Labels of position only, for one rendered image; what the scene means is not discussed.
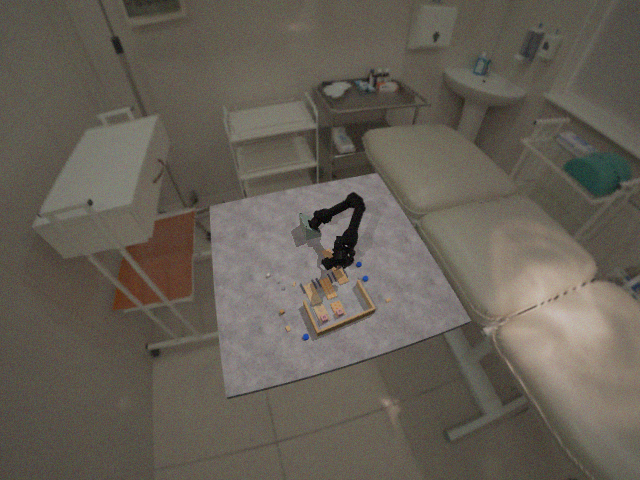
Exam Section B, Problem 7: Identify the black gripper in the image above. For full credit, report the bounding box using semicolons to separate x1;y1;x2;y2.
322;249;356;270

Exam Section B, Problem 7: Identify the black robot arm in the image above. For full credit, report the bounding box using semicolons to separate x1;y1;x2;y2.
308;192;366;269

